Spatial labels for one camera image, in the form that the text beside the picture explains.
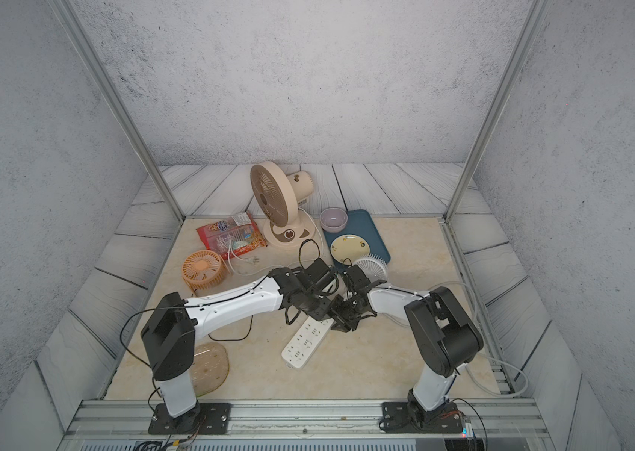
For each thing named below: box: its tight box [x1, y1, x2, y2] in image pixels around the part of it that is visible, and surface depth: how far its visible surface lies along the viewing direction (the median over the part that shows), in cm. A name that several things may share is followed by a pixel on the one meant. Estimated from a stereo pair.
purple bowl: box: [319, 206, 349, 234], surface depth 117 cm
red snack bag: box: [196, 211, 268, 261], surface depth 111 cm
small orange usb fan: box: [182, 248, 232, 292], surface depth 97 cm
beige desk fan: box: [249, 161, 317, 249], surface depth 101 cm
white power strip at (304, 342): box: [281, 315, 335, 369], surface depth 86 cm
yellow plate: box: [329, 233, 372, 266], surface depth 113 cm
